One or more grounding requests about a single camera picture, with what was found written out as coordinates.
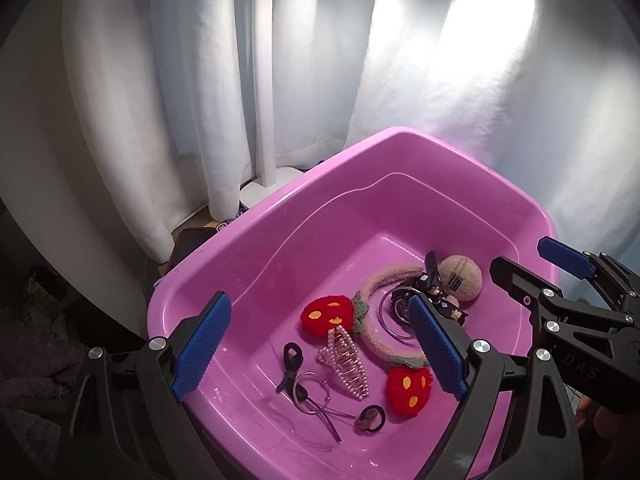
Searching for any beige plush face ball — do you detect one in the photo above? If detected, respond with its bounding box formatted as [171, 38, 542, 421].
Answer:
[438, 255, 483, 302]

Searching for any large silver bangle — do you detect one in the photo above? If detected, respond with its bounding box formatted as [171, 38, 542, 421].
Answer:
[376, 285, 416, 344]

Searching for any black patterned bow clip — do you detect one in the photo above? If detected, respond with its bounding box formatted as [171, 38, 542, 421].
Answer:
[418, 252, 468, 325]

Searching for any brown snap hair clip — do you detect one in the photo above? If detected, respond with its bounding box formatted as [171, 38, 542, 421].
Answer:
[299, 398, 356, 443]

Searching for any pink strawberry headband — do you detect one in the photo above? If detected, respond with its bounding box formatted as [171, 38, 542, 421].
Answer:
[299, 263, 432, 418]

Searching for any pink plastic basin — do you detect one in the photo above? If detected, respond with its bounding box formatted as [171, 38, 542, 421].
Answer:
[148, 127, 558, 479]

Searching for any person's right hand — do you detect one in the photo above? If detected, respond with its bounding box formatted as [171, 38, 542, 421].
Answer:
[575, 396, 625, 438]

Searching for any small silver hoop ring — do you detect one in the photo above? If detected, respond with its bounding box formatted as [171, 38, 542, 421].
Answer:
[292, 372, 332, 415]

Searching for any pearl hair claw clip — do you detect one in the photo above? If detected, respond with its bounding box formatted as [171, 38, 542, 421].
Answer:
[317, 325, 370, 401]

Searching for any black knotted hair tie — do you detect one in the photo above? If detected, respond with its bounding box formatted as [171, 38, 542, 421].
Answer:
[274, 341, 305, 395]

